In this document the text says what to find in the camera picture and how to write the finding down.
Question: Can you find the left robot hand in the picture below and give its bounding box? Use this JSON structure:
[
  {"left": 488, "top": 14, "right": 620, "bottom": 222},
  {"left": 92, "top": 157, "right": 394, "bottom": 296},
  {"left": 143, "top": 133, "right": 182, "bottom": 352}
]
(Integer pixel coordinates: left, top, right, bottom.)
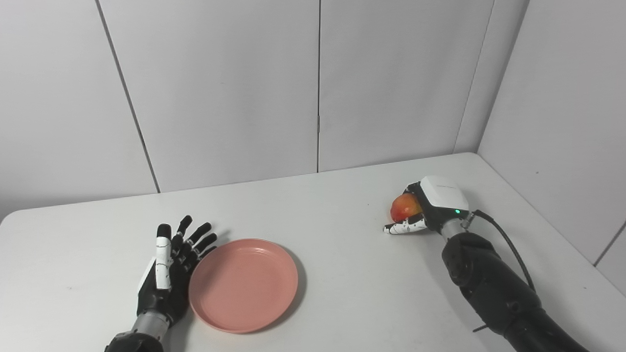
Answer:
[{"left": 136, "top": 215, "right": 218, "bottom": 325}]

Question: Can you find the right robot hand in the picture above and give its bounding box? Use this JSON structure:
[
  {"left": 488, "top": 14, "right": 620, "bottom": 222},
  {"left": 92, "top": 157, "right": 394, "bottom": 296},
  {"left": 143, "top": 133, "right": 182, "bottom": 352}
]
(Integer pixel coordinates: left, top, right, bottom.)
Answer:
[{"left": 383, "top": 176, "right": 470, "bottom": 236}]

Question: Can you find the red orange pomegranate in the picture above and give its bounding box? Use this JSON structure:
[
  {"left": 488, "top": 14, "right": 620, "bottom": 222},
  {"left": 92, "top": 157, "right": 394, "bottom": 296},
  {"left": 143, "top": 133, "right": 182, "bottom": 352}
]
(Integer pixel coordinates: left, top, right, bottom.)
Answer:
[{"left": 390, "top": 193, "right": 423, "bottom": 221}]

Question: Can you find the pink plate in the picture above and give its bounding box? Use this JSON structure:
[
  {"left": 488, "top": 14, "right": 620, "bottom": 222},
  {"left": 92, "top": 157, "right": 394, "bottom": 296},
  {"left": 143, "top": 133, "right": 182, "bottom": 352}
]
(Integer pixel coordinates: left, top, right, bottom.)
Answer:
[{"left": 188, "top": 238, "right": 299, "bottom": 334}]

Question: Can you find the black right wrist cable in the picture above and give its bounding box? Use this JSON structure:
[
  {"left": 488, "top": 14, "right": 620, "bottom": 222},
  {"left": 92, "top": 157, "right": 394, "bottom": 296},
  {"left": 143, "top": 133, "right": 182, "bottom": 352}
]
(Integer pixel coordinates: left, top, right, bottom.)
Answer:
[{"left": 463, "top": 210, "right": 537, "bottom": 333}]

